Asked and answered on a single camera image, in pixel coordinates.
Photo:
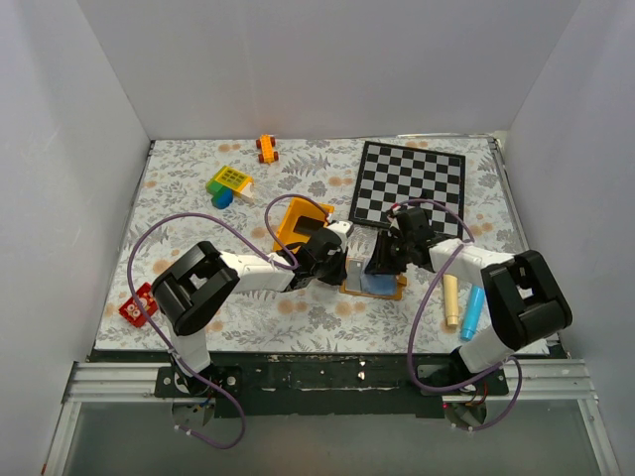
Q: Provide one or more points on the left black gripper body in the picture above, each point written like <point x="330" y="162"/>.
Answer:
<point x="332" y="272"/>

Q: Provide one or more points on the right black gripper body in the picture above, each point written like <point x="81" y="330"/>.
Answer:
<point x="407" y="244"/>

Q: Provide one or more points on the tan leather card holder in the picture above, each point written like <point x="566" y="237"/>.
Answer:
<point x="383" y="287"/>

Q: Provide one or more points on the dark credit card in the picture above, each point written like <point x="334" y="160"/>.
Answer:
<point x="307" y="226"/>
<point x="355" y="272"/>

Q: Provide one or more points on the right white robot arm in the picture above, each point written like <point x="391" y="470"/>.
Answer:
<point x="524" y="300"/>

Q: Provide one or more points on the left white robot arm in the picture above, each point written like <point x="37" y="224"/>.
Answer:
<point x="194" y="288"/>

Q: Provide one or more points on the black white chessboard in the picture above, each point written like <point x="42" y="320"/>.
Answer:
<point x="390" y="174"/>

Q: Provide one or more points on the yellow plastic bin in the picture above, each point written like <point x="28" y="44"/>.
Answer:
<point x="300" y="207"/>

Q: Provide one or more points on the beige toy microphone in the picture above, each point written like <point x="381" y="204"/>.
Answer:
<point x="451" y="308"/>

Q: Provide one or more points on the blue toy microphone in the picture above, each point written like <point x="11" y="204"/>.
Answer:
<point x="475" y="304"/>

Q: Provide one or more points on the floral table mat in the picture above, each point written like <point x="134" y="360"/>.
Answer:
<point x="173" y="211"/>

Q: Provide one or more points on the yellow green toy block house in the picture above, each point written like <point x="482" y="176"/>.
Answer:
<point x="228" y="183"/>

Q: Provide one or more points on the orange toy car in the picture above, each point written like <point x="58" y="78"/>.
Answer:
<point x="266" y="146"/>

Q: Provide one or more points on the red toy block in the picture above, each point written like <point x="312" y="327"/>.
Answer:
<point x="131" y="312"/>

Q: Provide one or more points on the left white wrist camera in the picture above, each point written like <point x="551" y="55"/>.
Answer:
<point x="342" y="229"/>

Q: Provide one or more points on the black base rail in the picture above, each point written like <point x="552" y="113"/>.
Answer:
<point x="268" y="384"/>

